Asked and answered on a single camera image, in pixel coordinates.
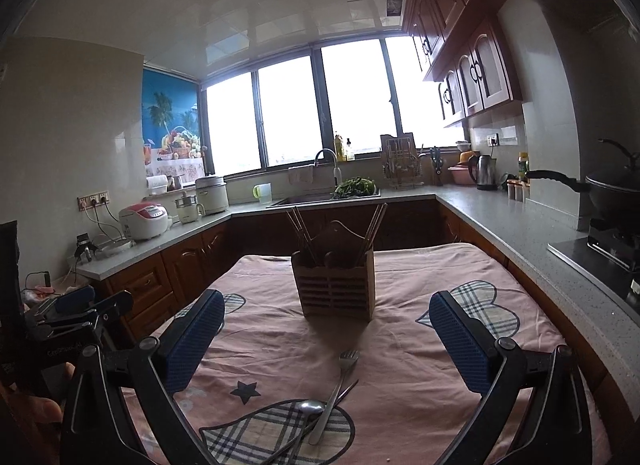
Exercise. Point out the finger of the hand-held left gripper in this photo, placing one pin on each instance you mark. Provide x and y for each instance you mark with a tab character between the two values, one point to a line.
115	305
75	300

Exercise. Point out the kitchen sink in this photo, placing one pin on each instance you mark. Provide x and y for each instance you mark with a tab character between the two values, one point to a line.
300	201

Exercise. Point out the white seasoning jar set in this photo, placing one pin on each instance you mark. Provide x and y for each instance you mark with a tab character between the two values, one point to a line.
517	190

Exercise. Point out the tropical fruit wall poster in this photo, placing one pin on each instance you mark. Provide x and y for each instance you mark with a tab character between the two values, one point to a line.
170	105

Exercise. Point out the small black device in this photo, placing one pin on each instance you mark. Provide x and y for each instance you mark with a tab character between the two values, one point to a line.
86	249

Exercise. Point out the orange bowl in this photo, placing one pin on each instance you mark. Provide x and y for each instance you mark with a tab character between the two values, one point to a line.
468	159

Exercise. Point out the steel electric kettle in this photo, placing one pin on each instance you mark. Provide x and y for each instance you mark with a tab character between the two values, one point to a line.
484	175

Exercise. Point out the kitchen window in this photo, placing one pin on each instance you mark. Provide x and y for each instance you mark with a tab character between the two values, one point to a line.
285	110

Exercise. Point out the black wok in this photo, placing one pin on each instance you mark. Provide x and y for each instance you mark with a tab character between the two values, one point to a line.
615	195

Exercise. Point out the metal kitchen faucet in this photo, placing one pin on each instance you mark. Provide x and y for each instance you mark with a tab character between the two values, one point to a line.
336	175

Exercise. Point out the wooden upper cabinets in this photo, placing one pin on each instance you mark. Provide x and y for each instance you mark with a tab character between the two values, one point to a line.
480	70

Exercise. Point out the wooden cabinets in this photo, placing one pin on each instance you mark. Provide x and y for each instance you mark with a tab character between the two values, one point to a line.
185	255
480	70

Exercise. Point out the green leafy vegetables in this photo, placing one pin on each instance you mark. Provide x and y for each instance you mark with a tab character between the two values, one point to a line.
355	187

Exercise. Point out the metal spoon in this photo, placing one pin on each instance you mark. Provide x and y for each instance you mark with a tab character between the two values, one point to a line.
311	407

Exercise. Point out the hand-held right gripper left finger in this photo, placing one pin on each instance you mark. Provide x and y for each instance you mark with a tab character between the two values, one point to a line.
192	340

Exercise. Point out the wooden utensil holder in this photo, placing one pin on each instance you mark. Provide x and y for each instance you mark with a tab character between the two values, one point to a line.
332	290

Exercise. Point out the wall socket with plugs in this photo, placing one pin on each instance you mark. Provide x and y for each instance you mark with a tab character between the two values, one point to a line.
92	200

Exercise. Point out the small white electric kettle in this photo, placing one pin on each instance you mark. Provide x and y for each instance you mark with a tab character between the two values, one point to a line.
189	210

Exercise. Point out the person's left hand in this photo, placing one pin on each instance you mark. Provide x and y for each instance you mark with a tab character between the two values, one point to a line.
50	410

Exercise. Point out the gas stove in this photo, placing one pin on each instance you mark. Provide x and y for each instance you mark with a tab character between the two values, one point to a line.
600	255

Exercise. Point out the wooden lower cabinets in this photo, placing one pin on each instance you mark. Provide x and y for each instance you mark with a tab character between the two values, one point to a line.
185	255

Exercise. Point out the white dishcloth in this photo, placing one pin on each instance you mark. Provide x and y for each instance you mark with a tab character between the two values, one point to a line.
300	175

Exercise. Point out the pink heart-print tablecloth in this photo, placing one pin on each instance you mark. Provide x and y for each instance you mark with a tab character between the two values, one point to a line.
400	395

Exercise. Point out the yellow oil bottle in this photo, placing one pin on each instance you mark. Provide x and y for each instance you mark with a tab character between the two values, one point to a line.
339	147

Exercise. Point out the thin metal utensil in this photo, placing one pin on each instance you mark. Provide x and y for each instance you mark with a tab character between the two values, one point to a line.
350	387

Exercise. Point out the knife block with knives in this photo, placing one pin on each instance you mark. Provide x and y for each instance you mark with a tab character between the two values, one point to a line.
438	175

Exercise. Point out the white and red rice cooker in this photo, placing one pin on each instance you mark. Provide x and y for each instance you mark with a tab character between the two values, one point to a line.
145	222

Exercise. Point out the small wall socket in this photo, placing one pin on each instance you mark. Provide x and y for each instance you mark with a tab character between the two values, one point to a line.
493	139

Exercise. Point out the metal dish rack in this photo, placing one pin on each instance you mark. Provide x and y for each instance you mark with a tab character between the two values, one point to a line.
400	160

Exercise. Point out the pink plastic basin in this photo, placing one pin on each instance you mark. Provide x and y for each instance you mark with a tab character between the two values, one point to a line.
460	176

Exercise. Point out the white slow cooker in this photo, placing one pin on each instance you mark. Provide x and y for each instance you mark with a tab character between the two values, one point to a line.
212	195

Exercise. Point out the white shallow dish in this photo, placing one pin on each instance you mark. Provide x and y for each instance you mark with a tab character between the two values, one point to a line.
115	247

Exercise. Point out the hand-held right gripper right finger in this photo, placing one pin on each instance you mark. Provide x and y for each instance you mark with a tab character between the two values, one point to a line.
460	340

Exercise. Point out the metal fork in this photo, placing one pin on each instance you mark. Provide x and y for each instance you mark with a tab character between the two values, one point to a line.
319	432

